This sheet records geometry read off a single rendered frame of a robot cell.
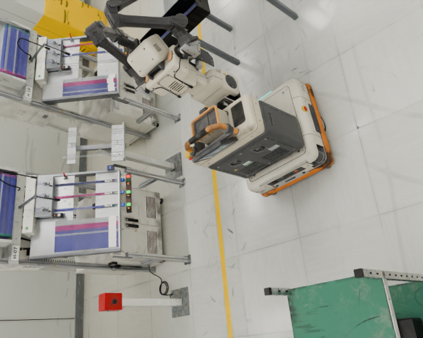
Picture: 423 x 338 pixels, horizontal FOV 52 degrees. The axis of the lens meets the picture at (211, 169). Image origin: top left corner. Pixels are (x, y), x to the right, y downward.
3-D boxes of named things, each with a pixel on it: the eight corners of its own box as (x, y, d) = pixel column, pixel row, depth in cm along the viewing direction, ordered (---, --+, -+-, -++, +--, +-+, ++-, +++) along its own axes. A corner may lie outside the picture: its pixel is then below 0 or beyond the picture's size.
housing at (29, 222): (42, 180, 369) (35, 174, 356) (38, 237, 350) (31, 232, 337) (33, 181, 369) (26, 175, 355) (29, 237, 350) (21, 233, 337)
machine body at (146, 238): (164, 194, 433) (110, 182, 392) (168, 263, 406) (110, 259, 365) (129, 211, 475) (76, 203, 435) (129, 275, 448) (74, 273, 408)
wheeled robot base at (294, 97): (338, 164, 289) (316, 156, 273) (266, 199, 329) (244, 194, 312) (313, 84, 318) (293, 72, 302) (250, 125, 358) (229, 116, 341)
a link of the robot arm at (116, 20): (105, 31, 232) (109, 22, 223) (103, 8, 235) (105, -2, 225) (183, 35, 251) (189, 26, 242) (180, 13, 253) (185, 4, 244)
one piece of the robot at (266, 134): (317, 153, 286) (229, 118, 232) (257, 184, 320) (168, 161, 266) (306, 110, 301) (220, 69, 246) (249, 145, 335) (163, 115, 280)
